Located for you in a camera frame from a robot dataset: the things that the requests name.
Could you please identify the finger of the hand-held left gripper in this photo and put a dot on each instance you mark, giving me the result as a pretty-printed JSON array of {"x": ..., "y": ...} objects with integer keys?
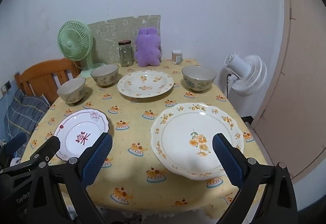
[
  {"x": 49, "y": 146},
  {"x": 15, "y": 143}
]

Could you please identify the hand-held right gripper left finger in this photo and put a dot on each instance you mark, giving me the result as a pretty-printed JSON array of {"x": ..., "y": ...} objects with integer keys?
[{"x": 98, "y": 157}]

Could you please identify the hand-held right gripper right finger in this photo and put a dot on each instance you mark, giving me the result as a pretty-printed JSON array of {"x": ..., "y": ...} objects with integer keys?
[{"x": 226, "y": 157}]

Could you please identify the white plate with red pattern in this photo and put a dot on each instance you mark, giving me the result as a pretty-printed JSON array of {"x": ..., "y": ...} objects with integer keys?
[{"x": 76, "y": 127}]

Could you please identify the large scalloped orange-flower plate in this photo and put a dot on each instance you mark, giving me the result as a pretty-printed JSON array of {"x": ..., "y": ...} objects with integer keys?
[{"x": 183, "y": 132}]

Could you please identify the floral ceramic bowl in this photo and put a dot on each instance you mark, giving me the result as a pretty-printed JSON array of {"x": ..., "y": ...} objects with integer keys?
[
  {"x": 72, "y": 91},
  {"x": 105, "y": 75}
]

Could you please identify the ceramic bowl with blue flowers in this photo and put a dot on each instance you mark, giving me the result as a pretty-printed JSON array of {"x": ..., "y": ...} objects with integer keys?
[{"x": 199, "y": 78}]

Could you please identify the round deep orange-flower plate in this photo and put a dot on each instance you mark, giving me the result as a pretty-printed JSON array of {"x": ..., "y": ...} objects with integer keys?
[{"x": 145, "y": 83}]

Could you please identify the blue plaid blanket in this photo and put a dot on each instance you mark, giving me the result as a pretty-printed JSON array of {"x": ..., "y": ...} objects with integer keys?
[{"x": 24, "y": 112}]

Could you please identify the yellow printed tablecloth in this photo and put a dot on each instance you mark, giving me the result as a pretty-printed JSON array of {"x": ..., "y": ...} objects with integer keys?
[{"x": 137, "y": 122}]

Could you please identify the wooden chair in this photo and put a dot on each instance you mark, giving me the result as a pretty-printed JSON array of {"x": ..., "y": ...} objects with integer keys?
[{"x": 43, "y": 76}]

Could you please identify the white standing fan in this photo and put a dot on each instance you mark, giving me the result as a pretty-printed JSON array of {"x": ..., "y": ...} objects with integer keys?
[{"x": 248, "y": 73}]

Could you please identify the glass jar with dark lid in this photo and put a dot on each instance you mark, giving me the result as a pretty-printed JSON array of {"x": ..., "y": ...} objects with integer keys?
[{"x": 126, "y": 54}]

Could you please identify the green desk fan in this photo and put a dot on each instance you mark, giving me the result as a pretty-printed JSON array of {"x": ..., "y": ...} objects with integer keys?
[{"x": 73, "y": 40}]

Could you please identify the beige door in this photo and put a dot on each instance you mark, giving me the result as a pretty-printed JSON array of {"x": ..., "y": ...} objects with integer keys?
[{"x": 300, "y": 73}]

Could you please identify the cotton swab container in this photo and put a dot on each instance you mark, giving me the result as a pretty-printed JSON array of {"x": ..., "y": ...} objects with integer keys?
[{"x": 176, "y": 57}]

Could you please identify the purple plush toy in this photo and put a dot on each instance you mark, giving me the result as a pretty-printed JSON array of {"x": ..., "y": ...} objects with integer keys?
[{"x": 147, "y": 47}]

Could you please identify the green patterned mat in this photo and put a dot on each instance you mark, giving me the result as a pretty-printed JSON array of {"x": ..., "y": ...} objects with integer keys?
[{"x": 109, "y": 35}]

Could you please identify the wall socket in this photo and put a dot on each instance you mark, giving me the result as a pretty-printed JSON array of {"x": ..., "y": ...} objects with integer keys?
[{"x": 5, "y": 86}]

